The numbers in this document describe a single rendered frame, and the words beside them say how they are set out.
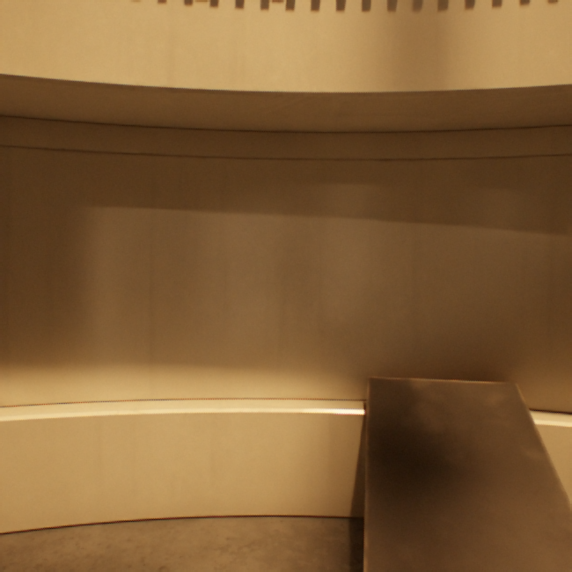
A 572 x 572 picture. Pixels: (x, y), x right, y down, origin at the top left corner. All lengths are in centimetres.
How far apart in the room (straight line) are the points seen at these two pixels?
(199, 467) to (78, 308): 21
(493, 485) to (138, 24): 47
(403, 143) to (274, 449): 35
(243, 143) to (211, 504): 38
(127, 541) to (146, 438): 9
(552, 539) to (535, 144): 36
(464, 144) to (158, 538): 50
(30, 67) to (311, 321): 35
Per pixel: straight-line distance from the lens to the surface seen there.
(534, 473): 41
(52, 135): 52
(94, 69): 43
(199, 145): 50
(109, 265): 49
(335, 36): 43
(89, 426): 48
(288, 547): 46
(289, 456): 48
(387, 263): 48
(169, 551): 47
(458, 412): 45
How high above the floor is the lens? 25
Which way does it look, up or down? 2 degrees down
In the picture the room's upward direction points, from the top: 1 degrees clockwise
